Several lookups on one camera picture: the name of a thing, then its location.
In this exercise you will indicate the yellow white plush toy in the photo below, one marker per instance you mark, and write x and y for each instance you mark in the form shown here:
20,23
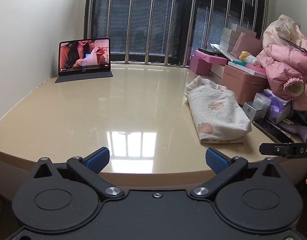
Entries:
248,58

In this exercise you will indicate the purple plastic package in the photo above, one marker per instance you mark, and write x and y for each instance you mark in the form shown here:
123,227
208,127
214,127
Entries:
278,109

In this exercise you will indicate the small pink cardboard box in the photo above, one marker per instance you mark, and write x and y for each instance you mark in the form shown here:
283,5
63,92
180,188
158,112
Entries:
200,65

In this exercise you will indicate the metal window guard bars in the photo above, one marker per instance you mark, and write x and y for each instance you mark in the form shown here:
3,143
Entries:
168,31

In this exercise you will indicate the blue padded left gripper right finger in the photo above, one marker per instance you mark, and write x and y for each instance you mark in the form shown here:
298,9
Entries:
226,169

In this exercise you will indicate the small grey white box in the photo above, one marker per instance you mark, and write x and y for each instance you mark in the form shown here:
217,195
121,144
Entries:
257,108

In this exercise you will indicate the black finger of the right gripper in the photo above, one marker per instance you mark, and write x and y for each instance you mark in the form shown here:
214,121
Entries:
275,149

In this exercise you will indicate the large dusty pink storage box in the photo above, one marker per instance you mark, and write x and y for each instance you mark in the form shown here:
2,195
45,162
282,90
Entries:
244,85

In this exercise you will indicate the pink padded jacket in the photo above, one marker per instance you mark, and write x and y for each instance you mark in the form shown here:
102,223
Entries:
284,57

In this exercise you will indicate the tablet with keyboard cover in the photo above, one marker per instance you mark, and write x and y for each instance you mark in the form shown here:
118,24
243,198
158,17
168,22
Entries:
84,59

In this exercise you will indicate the flat pink box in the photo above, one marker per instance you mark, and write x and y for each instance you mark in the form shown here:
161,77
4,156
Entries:
211,56

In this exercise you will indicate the pink pouch bag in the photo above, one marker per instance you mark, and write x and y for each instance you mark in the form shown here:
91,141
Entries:
247,43

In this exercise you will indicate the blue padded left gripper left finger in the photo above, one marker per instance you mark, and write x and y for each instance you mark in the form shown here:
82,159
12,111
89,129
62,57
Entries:
88,170

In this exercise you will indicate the stack of white boxes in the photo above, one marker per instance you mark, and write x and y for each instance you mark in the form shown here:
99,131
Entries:
231,34

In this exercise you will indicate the white strawberry print garment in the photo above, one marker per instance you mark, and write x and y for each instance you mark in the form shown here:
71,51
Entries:
217,117

